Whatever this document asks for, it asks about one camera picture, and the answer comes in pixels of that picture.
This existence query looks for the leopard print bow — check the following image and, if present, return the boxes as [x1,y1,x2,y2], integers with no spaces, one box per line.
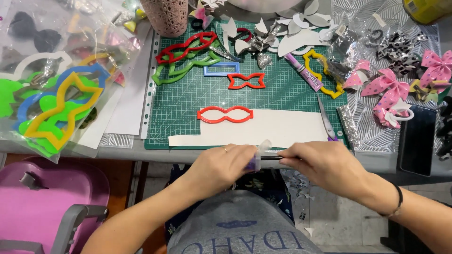
[375,31,428,77]

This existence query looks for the red long bow template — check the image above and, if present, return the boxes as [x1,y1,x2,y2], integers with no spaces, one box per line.
[197,105,254,124]

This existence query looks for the silver scissors with purple handle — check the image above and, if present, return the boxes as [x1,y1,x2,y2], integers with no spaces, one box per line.
[316,94,340,142]

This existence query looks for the silver leaf-pattern placemat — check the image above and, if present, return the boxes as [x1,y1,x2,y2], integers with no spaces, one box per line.
[331,0,446,153]

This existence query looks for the person's left hand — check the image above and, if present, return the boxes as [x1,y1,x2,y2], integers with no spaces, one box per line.
[184,144,262,201]

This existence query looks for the white paper in plastic sleeve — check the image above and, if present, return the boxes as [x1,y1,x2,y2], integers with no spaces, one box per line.
[76,26,160,150]

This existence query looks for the black phone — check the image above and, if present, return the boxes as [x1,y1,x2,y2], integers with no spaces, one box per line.
[398,104,438,177]

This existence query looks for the white foam sheet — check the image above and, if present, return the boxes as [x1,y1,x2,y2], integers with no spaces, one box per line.
[168,108,330,148]

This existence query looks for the pink lace-pattern cup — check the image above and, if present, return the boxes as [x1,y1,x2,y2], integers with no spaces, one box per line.
[140,0,189,38]

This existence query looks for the yellow container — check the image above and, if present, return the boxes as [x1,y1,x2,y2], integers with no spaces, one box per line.
[402,0,452,25]

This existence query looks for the person's right hand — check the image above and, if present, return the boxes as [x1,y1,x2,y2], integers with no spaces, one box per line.
[278,141,375,206]

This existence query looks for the purple glue tube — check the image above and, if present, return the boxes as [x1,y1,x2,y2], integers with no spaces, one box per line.
[283,52,324,92]

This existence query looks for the grey chair armrest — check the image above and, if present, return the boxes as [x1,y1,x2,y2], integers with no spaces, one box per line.
[0,204,109,254]

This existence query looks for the grey printed shirt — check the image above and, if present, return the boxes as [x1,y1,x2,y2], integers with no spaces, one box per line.
[165,190,323,254]

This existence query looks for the black bows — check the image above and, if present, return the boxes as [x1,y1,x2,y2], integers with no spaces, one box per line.
[435,95,452,161]

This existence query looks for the olive yellow bow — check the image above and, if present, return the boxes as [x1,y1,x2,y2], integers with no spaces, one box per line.
[409,79,452,103]

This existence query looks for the black wrist band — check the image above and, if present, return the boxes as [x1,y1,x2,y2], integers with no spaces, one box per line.
[379,183,404,218]

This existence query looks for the pile of white cut scraps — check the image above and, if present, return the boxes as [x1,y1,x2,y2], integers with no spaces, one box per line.
[220,0,340,59]

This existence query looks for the red hair ring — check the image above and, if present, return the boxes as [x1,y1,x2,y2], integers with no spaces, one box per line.
[236,27,253,43]

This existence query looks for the pink bow with white ring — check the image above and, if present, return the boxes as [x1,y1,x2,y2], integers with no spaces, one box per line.
[372,98,415,130]

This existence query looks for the blue rectangle template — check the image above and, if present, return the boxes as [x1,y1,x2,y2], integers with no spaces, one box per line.
[203,61,240,77]

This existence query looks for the pink plastic chair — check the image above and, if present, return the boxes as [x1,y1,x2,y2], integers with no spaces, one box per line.
[0,156,111,254]

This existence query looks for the pink sequin bow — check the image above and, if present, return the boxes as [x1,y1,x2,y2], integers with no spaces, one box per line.
[419,49,452,89]
[360,68,411,111]

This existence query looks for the clear purple pen cap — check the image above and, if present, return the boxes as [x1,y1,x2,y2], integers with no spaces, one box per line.
[246,139,273,173]

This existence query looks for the silver glitter scrap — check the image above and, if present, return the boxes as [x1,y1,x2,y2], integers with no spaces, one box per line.
[257,52,273,70]

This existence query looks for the clear plastic bag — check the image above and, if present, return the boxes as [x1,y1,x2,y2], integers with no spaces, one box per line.
[326,13,391,83]

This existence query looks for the green leaf-shaped template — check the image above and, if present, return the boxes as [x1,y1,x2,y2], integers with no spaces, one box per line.
[151,46,222,87]

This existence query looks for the green cutting mat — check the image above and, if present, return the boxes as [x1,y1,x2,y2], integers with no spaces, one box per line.
[144,20,351,150]

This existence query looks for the red small bow template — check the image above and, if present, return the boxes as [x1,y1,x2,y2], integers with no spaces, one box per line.
[227,72,266,90]

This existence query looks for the clear bag of colourful templates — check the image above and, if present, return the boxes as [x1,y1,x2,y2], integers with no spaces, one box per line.
[0,0,142,163]

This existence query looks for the red leaf-shaped template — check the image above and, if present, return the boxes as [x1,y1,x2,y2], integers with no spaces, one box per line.
[155,31,218,65]

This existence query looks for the yellow outline template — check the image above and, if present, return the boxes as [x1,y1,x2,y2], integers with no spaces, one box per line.
[302,49,345,99]

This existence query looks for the silver glitter strip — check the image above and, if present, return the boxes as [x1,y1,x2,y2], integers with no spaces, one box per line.
[336,104,361,149]

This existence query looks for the small pink yellow bow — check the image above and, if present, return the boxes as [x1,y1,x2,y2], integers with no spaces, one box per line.
[189,6,215,31]

